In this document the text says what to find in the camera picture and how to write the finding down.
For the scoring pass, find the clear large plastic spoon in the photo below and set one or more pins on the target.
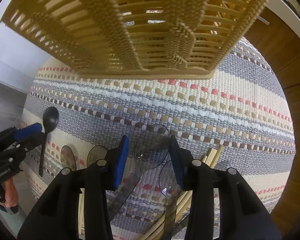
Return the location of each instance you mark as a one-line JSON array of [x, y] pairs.
[[150, 151]]

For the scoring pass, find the beige plastic utensil basket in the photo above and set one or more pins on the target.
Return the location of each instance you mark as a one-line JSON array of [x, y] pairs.
[[135, 39]]

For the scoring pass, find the person's hand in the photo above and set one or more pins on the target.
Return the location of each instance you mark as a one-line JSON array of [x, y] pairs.
[[11, 194]]

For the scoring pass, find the clear plastic spoon right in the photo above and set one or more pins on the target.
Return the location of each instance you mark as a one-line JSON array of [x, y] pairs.
[[171, 190]]

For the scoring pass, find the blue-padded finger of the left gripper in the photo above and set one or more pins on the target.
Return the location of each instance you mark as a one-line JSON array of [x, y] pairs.
[[29, 137]]

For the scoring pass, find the clear spoon far left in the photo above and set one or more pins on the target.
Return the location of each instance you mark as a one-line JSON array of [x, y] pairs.
[[68, 158]]

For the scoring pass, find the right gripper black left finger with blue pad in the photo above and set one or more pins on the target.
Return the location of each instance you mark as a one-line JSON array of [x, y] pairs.
[[55, 214]]

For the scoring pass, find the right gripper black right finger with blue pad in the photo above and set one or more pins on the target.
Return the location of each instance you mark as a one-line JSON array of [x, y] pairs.
[[242, 214]]

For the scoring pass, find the striped woven placemat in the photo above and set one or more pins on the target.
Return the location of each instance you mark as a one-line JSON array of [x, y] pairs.
[[241, 110]]

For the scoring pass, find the black plastic spoon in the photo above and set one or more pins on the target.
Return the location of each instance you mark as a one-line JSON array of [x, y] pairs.
[[50, 121]]

